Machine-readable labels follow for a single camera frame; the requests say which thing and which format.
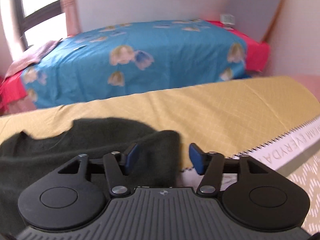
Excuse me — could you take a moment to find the grey board against wall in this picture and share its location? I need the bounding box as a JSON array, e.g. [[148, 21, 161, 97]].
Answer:
[[224, 0, 282, 42]]

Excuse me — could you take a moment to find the pink grey folded cloth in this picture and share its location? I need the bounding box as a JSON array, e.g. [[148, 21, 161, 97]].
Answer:
[[4, 39, 62, 79]]

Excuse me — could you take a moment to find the dark framed window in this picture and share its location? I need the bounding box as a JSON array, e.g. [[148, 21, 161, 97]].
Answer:
[[14, 0, 67, 50]]

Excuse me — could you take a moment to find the yellow patterned bed cover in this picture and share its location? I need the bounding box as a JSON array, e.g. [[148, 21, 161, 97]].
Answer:
[[0, 75, 320, 235]]

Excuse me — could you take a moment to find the pink curtain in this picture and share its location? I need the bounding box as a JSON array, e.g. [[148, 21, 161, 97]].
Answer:
[[60, 0, 81, 36]]

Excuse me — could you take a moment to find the small white digital clock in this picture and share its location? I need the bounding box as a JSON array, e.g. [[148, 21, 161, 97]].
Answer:
[[220, 14, 235, 27]]

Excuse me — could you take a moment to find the blue floral bedsheet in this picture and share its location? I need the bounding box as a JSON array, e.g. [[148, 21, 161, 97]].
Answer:
[[21, 18, 249, 110]]

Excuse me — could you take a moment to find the dark green knit sweater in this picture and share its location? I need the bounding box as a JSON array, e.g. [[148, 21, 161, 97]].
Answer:
[[0, 116, 181, 238]]

